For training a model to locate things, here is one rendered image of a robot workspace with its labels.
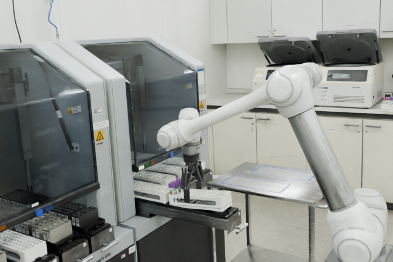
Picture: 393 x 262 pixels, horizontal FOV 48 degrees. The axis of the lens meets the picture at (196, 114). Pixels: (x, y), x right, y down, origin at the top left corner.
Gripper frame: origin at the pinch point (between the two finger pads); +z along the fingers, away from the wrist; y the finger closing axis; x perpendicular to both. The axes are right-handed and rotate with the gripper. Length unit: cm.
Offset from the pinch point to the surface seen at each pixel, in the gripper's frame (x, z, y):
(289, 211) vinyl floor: 25, 87, 191
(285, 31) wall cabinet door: 53, -73, 258
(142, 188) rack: 28.7, 0.6, -3.0
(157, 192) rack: 19.4, 1.0, -3.0
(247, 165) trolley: 4, 5, 66
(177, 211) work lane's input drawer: 4.9, 7.0, -6.7
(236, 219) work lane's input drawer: -21.8, 9.3, 2.0
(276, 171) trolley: -16, 5, 62
